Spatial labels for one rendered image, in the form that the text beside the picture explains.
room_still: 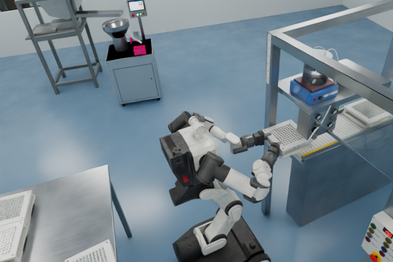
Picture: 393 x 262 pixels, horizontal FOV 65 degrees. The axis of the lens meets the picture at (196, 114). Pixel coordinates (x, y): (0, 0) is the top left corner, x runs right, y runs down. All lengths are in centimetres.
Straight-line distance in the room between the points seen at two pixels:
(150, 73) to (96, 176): 226
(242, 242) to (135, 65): 267
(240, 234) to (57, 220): 138
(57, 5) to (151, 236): 341
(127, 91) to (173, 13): 288
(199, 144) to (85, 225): 89
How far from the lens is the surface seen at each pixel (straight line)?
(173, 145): 174
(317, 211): 296
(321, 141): 237
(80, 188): 234
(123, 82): 438
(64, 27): 516
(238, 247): 264
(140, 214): 315
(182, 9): 686
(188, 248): 246
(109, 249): 188
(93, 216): 214
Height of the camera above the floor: 246
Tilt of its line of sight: 36 degrees down
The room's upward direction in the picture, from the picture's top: 7 degrees counter-clockwise
